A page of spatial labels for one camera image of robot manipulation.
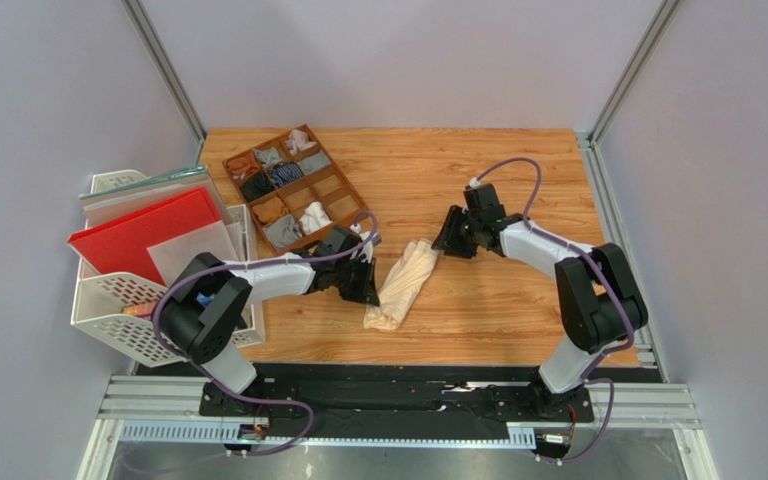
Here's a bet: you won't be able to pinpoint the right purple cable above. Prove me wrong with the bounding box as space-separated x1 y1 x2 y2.
470 157 635 384

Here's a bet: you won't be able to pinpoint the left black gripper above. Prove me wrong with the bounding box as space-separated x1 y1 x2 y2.
332 255 380 306

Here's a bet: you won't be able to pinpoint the purple book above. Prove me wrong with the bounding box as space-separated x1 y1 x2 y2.
121 301 158 319

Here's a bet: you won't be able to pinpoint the white file rack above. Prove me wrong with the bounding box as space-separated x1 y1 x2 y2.
70 170 266 368

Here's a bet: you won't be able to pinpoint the beige boxer shorts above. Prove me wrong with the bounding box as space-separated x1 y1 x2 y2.
363 239 439 331

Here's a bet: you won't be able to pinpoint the pink rolled cloth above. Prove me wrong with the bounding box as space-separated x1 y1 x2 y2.
283 129 317 155

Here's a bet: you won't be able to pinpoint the black rolled cloth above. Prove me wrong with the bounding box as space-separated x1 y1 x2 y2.
239 171 275 202

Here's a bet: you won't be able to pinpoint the orange rolled cloth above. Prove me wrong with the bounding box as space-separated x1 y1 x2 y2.
251 197 290 226
225 152 262 180

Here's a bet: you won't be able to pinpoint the red folder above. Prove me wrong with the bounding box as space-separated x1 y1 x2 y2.
67 187 222 284

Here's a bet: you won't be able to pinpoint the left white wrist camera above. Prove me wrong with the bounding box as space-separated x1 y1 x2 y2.
350 223 381 263

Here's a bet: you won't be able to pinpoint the grey folder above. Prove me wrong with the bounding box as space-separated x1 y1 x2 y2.
79 165 232 226

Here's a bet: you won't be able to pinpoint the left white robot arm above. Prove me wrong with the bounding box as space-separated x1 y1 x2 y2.
151 225 380 394

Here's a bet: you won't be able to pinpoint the white slotted cable duct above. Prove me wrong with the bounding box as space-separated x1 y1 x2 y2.
119 417 537 449

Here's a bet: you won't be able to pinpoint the grey rolled cloth top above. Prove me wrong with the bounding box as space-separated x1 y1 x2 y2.
253 147 283 168

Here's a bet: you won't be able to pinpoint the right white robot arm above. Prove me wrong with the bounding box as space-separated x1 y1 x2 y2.
432 184 648 394

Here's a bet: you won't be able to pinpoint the grey rolled cloth lower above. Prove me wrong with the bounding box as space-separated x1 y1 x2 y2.
265 214 303 250

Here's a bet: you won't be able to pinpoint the grey rolled cloth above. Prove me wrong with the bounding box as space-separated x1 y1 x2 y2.
253 147 283 168
298 151 331 175
265 214 303 250

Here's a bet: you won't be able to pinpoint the striped blue rolled cloth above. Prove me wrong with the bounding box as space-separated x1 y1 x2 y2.
268 162 304 189

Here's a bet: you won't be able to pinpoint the orange rolled cloth top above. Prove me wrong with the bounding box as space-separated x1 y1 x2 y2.
225 152 262 180

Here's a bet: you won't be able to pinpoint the translucent white folder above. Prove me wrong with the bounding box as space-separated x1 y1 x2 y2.
147 221 246 279

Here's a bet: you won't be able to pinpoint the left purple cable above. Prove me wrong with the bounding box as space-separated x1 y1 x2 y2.
150 210 381 401

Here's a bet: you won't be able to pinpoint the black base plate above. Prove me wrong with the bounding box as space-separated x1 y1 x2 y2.
198 363 595 432

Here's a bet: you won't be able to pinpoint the white underwear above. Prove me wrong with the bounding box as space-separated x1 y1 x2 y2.
299 201 332 235

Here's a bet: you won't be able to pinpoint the brown compartment organizer box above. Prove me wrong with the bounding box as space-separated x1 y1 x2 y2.
222 124 367 255

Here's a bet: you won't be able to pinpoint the grey rolled cloth right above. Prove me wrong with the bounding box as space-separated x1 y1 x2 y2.
298 151 331 175

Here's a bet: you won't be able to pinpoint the purple cable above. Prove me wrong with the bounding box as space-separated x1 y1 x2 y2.
470 157 635 384
150 210 381 401

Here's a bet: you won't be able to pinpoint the orange rolled cloth lower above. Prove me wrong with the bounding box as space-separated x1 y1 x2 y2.
251 197 290 226

